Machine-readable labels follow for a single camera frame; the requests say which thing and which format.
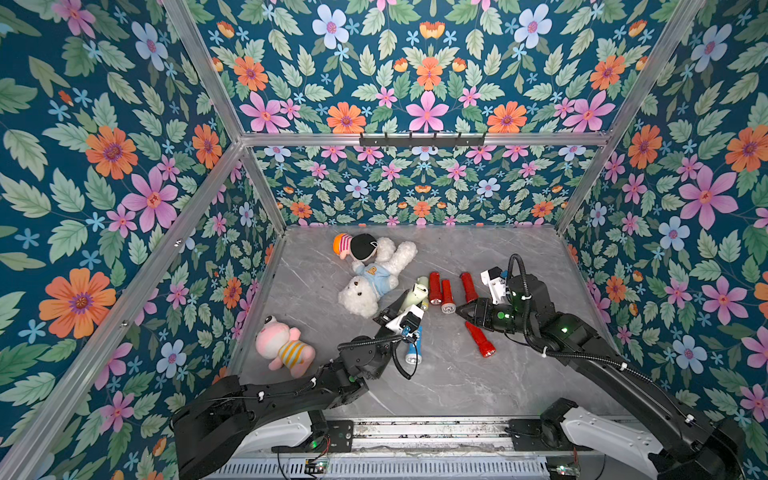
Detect red flashlight plain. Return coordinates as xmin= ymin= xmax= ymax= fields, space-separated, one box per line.
xmin=460 ymin=272 xmax=479 ymax=303
xmin=428 ymin=271 xmax=443 ymax=306
xmin=465 ymin=321 xmax=496 ymax=358

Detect red flashlight white logo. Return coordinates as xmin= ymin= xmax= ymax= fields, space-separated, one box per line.
xmin=441 ymin=278 xmax=456 ymax=315

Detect pale green flashlight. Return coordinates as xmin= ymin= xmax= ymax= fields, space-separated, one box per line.
xmin=399 ymin=276 xmax=429 ymax=313

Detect blue flashlight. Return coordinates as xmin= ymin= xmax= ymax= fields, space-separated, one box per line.
xmin=405 ymin=327 xmax=423 ymax=366

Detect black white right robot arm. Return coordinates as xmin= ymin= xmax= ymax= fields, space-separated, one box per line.
xmin=456 ymin=272 xmax=745 ymax=479

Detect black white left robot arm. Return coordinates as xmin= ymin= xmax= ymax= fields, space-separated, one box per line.
xmin=171 ymin=294 xmax=424 ymax=479

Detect white teddy bear blue shirt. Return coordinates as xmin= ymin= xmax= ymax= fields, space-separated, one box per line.
xmin=337 ymin=237 xmax=418 ymax=318

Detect pink plush toy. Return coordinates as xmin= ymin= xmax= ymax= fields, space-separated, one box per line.
xmin=255 ymin=316 xmax=316 ymax=379

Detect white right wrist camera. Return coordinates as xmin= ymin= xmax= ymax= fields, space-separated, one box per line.
xmin=480 ymin=266 xmax=508 ymax=305

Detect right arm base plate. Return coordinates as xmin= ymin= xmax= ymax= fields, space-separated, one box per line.
xmin=504 ymin=418 xmax=589 ymax=452

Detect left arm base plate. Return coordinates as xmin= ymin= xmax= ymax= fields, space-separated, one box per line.
xmin=271 ymin=420 xmax=355 ymax=454

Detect black hook rail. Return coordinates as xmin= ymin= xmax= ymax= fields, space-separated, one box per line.
xmin=358 ymin=132 xmax=486 ymax=149

